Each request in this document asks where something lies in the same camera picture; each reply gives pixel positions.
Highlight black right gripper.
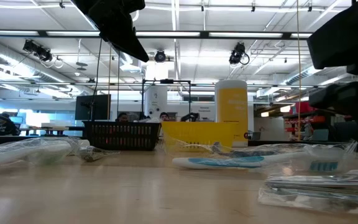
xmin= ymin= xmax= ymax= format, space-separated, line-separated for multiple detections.
xmin=306 ymin=0 xmax=358 ymax=163

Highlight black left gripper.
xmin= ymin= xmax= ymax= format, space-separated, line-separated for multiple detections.
xmin=71 ymin=0 xmax=150 ymax=63

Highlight blue toothbrush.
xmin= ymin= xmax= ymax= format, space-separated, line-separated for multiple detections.
xmin=165 ymin=136 xmax=358 ymax=175

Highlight red storage bins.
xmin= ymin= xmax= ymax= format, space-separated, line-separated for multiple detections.
xmin=283 ymin=100 xmax=326 ymax=141

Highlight black computer monitor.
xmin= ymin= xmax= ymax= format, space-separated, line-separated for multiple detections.
xmin=74 ymin=93 xmax=112 ymax=122

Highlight black plastic basket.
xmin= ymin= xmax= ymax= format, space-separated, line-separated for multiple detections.
xmin=82 ymin=120 xmax=162 ymax=152

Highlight yellow plastic basket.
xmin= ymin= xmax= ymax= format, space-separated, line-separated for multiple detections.
xmin=160 ymin=121 xmax=239 ymax=154

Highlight small silver tube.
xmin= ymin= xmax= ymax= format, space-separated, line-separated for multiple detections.
xmin=78 ymin=144 xmax=122 ymax=163

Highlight white canister yellow label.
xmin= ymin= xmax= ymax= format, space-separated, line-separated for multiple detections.
xmin=214 ymin=79 xmax=249 ymax=148

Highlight green toothbrush in wrapper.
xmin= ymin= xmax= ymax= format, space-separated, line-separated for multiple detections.
xmin=0 ymin=136 xmax=81 ymax=173

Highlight black hanging camera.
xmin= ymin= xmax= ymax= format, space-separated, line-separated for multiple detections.
xmin=154 ymin=49 xmax=168 ymax=64
xmin=22 ymin=39 xmax=54 ymax=63
xmin=228 ymin=41 xmax=251 ymax=67

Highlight black hanging cable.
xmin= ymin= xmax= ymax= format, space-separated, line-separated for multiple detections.
xmin=89 ymin=38 xmax=103 ymax=122

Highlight distant black rig frame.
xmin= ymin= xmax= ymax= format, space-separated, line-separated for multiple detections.
xmin=140 ymin=78 xmax=193 ymax=123

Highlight black overhead light rail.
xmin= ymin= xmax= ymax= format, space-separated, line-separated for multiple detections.
xmin=0 ymin=29 xmax=315 ymax=40

